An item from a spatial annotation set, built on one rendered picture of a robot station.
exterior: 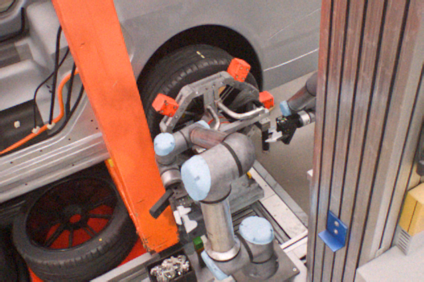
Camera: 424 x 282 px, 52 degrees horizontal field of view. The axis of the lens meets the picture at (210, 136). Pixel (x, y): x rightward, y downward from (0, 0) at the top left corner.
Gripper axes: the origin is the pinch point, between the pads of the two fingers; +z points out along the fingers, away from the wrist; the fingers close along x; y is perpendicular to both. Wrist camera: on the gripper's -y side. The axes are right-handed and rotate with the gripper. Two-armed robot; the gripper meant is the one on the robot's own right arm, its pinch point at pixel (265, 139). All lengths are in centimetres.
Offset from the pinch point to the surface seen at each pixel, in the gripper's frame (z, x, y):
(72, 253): 107, -14, -32
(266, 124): -0.2, 1.5, 10.3
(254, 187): -7, -28, -67
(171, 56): 24, -47, 34
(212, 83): 15.4, -20.6, 28.9
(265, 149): 0.8, 1.6, -5.7
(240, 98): 5.6, -12.4, 20.4
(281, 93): -91, -120, -83
